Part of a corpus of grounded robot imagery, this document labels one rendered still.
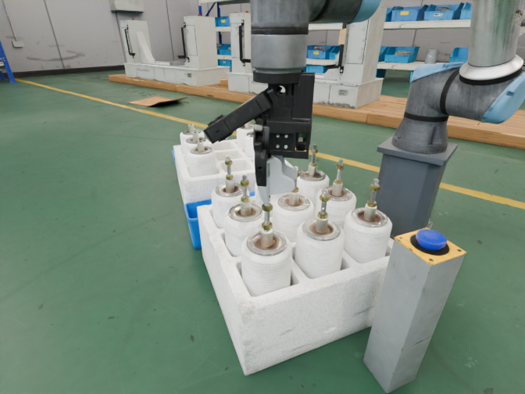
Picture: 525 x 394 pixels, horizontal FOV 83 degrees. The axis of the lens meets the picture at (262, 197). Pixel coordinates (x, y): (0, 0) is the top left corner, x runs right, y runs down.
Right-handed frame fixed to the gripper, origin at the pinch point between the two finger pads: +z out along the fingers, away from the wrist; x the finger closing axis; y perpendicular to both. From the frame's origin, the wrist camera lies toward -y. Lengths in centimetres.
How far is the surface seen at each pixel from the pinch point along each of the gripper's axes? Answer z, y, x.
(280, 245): 9.5, 3.3, -0.7
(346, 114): 31, 30, 206
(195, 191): 21, -30, 38
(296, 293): 16.8, 6.9, -4.6
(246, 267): 13.0, -2.5, -3.7
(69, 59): 10, -448, 482
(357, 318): 29.9, 20.2, 3.3
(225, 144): 18, -32, 79
